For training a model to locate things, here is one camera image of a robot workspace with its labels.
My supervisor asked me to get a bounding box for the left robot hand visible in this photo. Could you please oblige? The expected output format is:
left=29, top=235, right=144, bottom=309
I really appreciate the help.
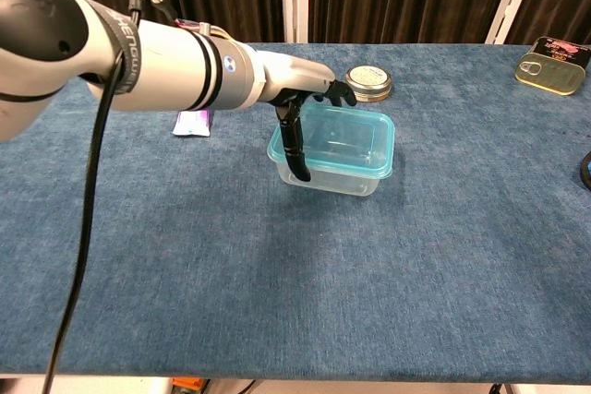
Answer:
left=258, top=50, right=358, bottom=182

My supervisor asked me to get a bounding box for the clear blue plastic container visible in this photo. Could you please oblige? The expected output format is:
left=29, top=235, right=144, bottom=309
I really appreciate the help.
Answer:
left=267, top=103, right=396, bottom=197

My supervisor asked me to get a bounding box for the orange plastic block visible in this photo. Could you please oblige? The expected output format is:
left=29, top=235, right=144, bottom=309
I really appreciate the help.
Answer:
left=170, top=377, right=207, bottom=394

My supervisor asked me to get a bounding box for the round metal tin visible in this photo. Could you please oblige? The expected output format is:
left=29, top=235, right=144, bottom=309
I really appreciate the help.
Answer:
left=344, top=65, right=394, bottom=103

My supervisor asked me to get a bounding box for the white purple toothpaste tube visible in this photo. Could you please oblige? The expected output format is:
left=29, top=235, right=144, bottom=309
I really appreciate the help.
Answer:
left=172, top=110, right=212, bottom=137

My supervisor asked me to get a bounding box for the blue fabric table cover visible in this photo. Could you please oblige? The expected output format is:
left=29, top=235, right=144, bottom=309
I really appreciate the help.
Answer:
left=0, top=42, right=591, bottom=388

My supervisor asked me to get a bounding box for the rectangular black gold tin can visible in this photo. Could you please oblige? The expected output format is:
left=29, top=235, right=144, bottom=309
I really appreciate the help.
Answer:
left=514, top=36, right=591, bottom=97

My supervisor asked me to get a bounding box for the blue and grey cloth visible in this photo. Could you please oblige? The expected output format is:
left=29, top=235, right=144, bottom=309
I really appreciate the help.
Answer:
left=579, top=149, right=591, bottom=190

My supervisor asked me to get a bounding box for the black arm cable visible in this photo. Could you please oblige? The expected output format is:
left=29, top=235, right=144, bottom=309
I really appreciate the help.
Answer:
left=40, top=0, right=144, bottom=394

